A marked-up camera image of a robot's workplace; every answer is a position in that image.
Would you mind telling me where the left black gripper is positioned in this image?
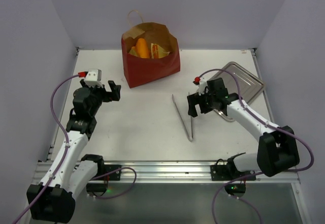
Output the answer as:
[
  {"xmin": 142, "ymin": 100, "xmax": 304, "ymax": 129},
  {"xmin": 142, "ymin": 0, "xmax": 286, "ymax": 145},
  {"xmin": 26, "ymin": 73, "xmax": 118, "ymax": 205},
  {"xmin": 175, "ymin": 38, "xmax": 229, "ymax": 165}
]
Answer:
[{"xmin": 80, "ymin": 79, "xmax": 120, "ymax": 116}]

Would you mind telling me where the red brown paper bag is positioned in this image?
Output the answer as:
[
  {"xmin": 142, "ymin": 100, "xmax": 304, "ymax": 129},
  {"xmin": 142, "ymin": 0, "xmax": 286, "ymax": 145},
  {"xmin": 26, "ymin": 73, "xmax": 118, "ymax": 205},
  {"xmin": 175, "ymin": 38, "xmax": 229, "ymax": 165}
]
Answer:
[{"xmin": 121, "ymin": 16, "xmax": 181, "ymax": 88}]

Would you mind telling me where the long orange bread roll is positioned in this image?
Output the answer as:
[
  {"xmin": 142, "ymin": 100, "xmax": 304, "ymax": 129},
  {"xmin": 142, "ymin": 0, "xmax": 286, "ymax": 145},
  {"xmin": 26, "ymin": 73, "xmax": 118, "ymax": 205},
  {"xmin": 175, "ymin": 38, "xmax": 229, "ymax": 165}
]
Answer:
[{"xmin": 136, "ymin": 38, "xmax": 150, "ymax": 58}]

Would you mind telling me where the round sliced bread piece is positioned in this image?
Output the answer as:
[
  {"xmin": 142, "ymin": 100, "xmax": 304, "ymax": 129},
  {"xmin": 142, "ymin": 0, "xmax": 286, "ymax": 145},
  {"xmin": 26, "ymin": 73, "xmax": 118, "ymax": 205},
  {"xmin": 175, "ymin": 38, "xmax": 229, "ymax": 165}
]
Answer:
[{"xmin": 129, "ymin": 46, "xmax": 139, "ymax": 57}]

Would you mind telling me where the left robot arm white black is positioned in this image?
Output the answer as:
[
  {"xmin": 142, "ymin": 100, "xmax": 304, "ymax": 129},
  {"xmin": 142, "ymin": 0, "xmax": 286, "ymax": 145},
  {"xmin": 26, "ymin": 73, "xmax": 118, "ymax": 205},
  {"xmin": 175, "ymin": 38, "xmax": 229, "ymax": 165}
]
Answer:
[{"xmin": 26, "ymin": 80, "xmax": 121, "ymax": 223}]

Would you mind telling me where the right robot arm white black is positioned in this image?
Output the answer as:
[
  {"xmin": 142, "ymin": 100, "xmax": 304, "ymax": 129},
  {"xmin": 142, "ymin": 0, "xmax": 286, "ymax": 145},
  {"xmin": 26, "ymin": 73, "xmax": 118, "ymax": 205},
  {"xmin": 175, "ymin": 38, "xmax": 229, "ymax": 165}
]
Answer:
[{"xmin": 187, "ymin": 77, "xmax": 300, "ymax": 180}]

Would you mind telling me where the fake triangle sandwich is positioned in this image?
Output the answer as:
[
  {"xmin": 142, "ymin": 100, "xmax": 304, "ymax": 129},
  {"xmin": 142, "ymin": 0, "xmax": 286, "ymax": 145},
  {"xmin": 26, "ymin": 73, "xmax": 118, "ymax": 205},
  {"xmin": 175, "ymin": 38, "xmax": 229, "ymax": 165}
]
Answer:
[{"xmin": 150, "ymin": 43, "xmax": 170, "ymax": 59}]

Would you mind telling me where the steel tray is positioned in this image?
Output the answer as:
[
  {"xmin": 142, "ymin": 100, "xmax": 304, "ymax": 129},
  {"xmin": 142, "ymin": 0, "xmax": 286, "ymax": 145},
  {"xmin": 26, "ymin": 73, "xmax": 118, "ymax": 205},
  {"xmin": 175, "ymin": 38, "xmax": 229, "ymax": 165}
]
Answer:
[{"xmin": 211, "ymin": 61, "xmax": 266, "ymax": 123}]

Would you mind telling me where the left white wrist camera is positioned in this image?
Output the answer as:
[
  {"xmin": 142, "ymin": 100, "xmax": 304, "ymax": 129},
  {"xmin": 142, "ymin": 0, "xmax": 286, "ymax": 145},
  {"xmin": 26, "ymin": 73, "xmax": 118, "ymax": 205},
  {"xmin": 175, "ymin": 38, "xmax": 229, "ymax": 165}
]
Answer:
[{"xmin": 84, "ymin": 69, "xmax": 103, "ymax": 87}]

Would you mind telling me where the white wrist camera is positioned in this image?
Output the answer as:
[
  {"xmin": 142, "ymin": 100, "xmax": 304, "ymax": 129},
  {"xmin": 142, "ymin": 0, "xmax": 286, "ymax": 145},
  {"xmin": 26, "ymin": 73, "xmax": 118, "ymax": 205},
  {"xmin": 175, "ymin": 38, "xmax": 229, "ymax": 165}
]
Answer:
[
  {"xmin": 84, "ymin": 69, "xmax": 103, "ymax": 87},
  {"xmin": 193, "ymin": 76, "xmax": 208, "ymax": 95}
]

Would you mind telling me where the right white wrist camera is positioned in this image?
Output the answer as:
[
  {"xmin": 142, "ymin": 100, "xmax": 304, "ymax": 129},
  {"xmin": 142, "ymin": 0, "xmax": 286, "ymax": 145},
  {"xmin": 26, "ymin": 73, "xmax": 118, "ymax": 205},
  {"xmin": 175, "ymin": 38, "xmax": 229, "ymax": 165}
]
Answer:
[{"xmin": 193, "ymin": 76, "xmax": 208, "ymax": 95}]

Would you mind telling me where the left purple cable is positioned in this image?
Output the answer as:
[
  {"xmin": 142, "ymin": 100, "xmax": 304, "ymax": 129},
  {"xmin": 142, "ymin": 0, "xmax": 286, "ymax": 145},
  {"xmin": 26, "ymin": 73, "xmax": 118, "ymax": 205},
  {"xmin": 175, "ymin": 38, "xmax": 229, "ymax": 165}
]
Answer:
[{"xmin": 11, "ymin": 73, "xmax": 138, "ymax": 224}]

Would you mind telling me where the purple cable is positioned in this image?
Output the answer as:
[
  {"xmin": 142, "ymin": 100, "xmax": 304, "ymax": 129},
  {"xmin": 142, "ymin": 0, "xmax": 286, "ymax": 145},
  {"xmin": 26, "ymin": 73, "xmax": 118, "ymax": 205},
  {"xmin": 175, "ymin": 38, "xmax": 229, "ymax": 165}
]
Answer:
[
  {"xmin": 195, "ymin": 68, "xmax": 315, "ymax": 224},
  {"xmin": 11, "ymin": 73, "xmax": 138, "ymax": 224}
]

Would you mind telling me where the aluminium front rail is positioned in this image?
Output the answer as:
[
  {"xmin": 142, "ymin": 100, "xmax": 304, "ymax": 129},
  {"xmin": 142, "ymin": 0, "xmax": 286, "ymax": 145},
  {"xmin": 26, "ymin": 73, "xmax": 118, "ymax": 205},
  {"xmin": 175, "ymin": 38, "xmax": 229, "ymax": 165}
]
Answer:
[{"xmin": 34, "ymin": 159, "xmax": 299, "ymax": 184}]

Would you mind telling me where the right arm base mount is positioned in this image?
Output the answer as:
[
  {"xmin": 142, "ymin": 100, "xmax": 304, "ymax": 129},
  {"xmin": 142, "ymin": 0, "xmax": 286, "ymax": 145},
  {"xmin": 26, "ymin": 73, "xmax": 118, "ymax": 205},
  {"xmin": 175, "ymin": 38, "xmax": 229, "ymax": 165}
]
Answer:
[{"xmin": 210, "ymin": 158, "xmax": 256, "ymax": 197}]

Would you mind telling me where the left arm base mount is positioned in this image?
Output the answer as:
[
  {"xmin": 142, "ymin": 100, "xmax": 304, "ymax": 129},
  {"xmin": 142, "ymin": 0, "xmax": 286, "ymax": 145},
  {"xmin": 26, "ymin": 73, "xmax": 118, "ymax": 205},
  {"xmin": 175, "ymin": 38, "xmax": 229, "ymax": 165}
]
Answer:
[{"xmin": 86, "ymin": 165, "xmax": 122, "ymax": 196}]

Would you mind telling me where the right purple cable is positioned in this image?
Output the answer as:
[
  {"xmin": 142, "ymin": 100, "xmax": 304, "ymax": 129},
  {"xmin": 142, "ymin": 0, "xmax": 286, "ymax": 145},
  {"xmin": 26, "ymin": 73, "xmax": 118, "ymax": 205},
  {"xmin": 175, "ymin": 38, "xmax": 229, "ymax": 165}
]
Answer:
[{"xmin": 195, "ymin": 68, "xmax": 315, "ymax": 224}]

